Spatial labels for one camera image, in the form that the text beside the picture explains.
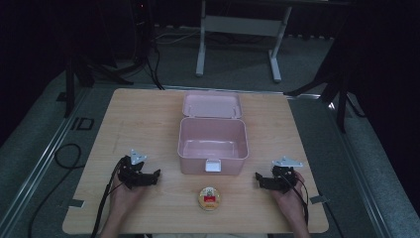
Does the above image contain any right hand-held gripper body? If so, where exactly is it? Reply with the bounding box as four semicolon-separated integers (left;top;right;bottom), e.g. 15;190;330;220
269;156;304;194

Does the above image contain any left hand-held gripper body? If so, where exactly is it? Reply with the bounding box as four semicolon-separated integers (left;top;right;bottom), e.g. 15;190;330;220
117;149;151;190

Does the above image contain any person's left hand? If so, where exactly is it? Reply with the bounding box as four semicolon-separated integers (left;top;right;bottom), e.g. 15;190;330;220
109;177;147;214

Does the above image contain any person's right hand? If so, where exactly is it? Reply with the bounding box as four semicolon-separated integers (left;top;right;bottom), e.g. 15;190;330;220
270;171;309;226

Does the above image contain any pink plastic box with lid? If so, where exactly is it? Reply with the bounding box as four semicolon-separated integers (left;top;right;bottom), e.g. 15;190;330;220
176;91;250;176

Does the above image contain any black tripod stand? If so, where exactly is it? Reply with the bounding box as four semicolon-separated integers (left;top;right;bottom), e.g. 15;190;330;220
284;36;366;134
63;54;135;119

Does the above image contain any dark equipment tower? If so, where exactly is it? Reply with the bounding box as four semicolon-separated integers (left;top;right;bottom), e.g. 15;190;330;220
130;0;157;67

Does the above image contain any right hand-held gripper cable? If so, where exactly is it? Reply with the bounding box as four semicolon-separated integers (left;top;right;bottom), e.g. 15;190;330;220
280;170;310;227

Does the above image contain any hand-held gripper cable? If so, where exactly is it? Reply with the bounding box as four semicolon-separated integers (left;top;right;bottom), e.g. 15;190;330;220
89;160;126;238
280;170;310;227

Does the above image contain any left hand-held gripper cable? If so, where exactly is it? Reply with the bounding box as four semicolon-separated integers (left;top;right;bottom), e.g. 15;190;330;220
89;160;126;238

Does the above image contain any black floor cable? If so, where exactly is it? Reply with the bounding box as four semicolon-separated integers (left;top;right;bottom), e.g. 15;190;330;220
27;143;84;238

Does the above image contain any black cable bundle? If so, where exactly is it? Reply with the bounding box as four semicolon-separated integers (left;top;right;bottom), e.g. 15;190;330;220
144;44;166;91

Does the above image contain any white floor cable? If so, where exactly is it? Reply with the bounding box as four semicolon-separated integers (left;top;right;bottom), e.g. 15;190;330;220
154;30;200;46

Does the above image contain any white metal desk frame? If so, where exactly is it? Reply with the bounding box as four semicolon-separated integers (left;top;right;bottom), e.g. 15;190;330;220
194;0;293;83

